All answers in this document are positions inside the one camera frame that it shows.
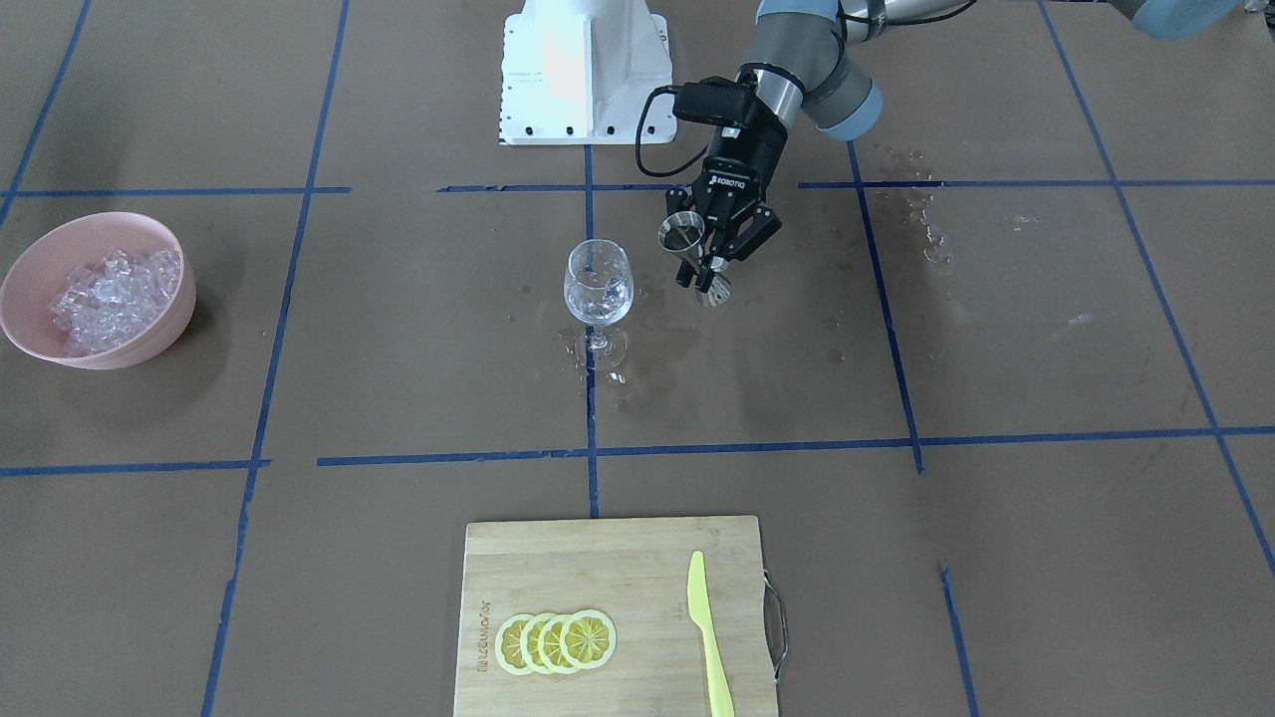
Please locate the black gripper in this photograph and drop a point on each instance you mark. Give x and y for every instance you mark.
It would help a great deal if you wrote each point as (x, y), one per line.
(748, 154)

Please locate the steel double jigger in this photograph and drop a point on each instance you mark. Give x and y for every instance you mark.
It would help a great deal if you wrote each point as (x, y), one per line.
(683, 234)

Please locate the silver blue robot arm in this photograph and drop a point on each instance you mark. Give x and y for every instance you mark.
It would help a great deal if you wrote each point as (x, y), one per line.
(798, 64)

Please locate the clear wine glass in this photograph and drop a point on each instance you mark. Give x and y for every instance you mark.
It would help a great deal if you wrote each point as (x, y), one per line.
(599, 290)

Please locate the pile of ice cubes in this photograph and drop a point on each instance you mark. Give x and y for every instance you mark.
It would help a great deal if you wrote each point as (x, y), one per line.
(105, 305)

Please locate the bamboo cutting board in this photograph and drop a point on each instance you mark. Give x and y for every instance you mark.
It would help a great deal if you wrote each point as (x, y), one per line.
(635, 571)

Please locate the lemon slice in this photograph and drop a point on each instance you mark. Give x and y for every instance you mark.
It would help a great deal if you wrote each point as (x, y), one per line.
(588, 639)
(530, 642)
(509, 655)
(549, 645)

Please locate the yellow plastic knife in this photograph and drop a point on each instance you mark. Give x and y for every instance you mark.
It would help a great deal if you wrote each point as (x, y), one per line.
(719, 699)

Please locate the pink bowl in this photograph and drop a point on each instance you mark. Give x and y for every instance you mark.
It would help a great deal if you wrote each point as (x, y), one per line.
(40, 273)

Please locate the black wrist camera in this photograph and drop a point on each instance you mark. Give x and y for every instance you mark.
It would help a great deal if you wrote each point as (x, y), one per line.
(715, 101)

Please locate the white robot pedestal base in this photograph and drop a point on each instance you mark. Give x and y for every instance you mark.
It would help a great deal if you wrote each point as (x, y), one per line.
(579, 72)

